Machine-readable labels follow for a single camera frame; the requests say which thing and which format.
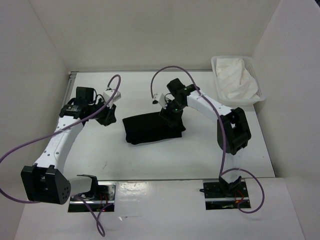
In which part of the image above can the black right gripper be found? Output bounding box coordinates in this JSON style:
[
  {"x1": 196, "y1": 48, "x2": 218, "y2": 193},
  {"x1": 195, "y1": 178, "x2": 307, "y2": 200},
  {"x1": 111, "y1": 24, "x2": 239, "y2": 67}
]
[{"x1": 158, "y1": 97, "x2": 186, "y2": 128}]

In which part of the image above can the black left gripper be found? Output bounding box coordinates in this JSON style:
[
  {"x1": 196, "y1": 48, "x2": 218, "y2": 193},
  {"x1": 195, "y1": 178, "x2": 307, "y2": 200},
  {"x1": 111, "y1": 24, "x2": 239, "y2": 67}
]
[{"x1": 88, "y1": 97, "x2": 117, "y2": 127}]

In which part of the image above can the black skirt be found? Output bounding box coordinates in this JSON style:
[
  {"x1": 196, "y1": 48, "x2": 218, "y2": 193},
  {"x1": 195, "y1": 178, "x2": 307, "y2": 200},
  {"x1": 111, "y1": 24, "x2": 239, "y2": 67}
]
[{"x1": 122, "y1": 112, "x2": 186, "y2": 145}]

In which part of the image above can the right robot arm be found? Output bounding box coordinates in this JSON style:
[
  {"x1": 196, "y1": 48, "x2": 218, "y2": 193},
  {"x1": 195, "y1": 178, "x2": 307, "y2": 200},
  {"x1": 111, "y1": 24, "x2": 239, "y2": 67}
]
[{"x1": 152, "y1": 78, "x2": 252, "y2": 197}]

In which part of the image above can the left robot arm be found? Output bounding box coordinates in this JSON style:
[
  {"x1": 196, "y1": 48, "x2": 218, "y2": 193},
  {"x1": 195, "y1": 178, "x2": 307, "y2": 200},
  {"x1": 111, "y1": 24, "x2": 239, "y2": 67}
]
[{"x1": 21, "y1": 87, "x2": 121, "y2": 205}]

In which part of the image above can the white skirt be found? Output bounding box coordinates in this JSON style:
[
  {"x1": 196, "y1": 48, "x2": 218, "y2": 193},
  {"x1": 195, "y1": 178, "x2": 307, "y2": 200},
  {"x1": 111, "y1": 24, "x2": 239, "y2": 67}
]
[{"x1": 215, "y1": 57, "x2": 259, "y2": 100}]

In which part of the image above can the white plastic laundry basket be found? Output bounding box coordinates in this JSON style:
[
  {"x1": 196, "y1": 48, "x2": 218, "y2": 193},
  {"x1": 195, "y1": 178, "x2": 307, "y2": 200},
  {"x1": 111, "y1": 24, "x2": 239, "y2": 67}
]
[{"x1": 211, "y1": 56, "x2": 266, "y2": 106}]

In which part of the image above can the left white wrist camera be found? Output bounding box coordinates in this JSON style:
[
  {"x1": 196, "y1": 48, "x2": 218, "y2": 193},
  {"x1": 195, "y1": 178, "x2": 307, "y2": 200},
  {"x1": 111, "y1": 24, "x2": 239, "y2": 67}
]
[{"x1": 102, "y1": 89, "x2": 121, "y2": 109}]

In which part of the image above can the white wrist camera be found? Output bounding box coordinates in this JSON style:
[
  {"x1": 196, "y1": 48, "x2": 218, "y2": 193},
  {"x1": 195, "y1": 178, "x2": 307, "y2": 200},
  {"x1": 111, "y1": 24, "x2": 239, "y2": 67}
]
[
  {"x1": 152, "y1": 93, "x2": 168, "y2": 109},
  {"x1": 102, "y1": 89, "x2": 121, "y2": 109}
]

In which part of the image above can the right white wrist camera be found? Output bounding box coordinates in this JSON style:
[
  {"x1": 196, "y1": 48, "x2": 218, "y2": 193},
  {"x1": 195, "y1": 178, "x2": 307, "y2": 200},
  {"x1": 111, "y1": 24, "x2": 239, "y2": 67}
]
[{"x1": 152, "y1": 93, "x2": 168, "y2": 109}]

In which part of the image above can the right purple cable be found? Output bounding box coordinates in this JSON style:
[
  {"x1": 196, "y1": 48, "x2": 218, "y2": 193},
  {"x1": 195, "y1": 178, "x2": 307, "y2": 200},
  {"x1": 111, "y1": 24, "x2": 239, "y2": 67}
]
[{"x1": 149, "y1": 65, "x2": 265, "y2": 214}]

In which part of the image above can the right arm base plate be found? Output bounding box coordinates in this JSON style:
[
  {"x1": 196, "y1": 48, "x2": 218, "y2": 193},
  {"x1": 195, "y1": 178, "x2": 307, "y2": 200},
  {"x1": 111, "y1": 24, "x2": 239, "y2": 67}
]
[{"x1": 199, "y1": 179, "x2": 251, "y2": 210}]

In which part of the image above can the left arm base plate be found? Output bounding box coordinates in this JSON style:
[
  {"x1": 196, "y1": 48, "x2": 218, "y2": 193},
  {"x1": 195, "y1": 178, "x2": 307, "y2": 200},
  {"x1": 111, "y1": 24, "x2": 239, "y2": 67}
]
[{"x1": 67, "y1": 181, "x2": 117, "y2": 213}]

